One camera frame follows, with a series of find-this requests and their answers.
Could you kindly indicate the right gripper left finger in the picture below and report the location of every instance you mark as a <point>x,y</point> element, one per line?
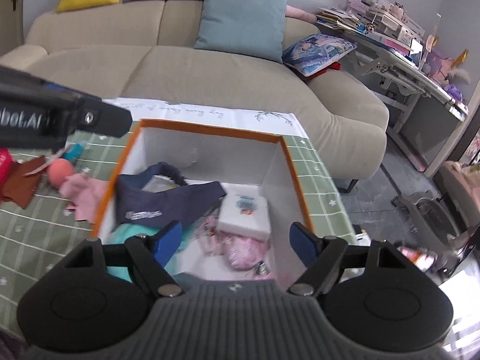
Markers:
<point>148,257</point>

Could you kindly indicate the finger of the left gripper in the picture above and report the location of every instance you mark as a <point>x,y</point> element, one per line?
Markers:
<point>102,118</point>

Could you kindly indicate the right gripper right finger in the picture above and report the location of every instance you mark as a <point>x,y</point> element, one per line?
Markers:
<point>322,257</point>

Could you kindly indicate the teal round plush bag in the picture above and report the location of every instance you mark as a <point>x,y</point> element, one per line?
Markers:
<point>166,251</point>

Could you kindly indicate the blue plush toy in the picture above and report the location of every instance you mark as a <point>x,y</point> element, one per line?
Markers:
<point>73,152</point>

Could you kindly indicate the navy blue headband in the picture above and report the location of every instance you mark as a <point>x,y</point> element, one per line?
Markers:
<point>185,204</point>

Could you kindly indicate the pink ball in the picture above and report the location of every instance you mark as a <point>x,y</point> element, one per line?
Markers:
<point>58,171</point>

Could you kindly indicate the clear plastic zip bag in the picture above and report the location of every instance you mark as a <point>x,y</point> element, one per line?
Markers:
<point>160,183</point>

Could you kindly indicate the brown red cloth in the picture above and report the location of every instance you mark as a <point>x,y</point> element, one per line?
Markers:
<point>19,189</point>

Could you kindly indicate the pink shiny drawstring pouch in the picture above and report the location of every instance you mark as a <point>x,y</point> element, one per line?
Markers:
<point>241,253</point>

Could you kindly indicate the pink cloth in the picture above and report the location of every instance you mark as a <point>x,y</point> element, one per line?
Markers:
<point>85,195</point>

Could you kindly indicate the white tissue pack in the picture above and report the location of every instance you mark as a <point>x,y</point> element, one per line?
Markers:
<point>244,211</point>

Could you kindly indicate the red transparent storage box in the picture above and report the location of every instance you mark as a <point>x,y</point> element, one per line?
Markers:
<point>6,162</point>

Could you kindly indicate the beige fabric sofa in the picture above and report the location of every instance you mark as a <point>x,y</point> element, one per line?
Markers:
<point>146,50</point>

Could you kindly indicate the orange cardboard box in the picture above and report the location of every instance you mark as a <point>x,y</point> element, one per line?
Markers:
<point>206,154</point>

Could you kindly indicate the grey office chair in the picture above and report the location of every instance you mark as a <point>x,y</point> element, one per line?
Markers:
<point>437,232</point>

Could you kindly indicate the cream door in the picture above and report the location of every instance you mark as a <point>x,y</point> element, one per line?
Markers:
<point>11,25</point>

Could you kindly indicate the light blue cushion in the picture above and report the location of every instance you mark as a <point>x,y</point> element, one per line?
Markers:
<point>245,27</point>

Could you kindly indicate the anime print pillow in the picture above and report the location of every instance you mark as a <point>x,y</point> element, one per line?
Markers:
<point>316,52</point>

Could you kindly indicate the cluttered white desk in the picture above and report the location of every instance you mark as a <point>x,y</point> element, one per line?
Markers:
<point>395,48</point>

